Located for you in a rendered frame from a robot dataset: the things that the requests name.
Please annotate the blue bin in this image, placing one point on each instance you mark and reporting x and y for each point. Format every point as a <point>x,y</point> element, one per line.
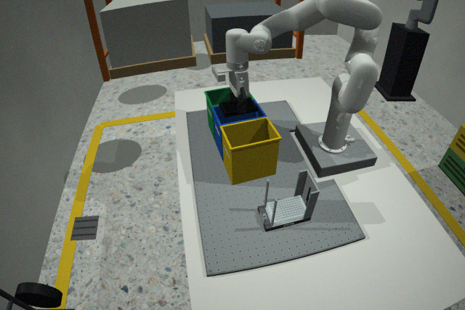
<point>220,121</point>

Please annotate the green bin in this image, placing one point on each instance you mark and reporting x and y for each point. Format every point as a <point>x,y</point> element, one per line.
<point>214,97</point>

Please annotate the yellow open bin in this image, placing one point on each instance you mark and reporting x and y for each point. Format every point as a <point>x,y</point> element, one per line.
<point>250,149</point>

